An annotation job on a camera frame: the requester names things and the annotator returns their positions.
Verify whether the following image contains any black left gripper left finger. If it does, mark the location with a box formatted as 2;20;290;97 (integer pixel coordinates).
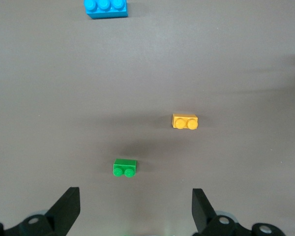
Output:
0;187;81;236

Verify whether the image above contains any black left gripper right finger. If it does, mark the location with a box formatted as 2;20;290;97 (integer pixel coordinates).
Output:
192;188;285;236

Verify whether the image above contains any yellow two-stud toy block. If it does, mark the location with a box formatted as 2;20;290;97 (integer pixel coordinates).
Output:
172;113;199;130

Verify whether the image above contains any green two-stud toy block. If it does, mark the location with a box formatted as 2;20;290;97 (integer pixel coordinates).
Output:
112;158;138;178

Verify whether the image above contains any blue three-stud toy block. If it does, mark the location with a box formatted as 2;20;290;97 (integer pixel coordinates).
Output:
84;0;129;20

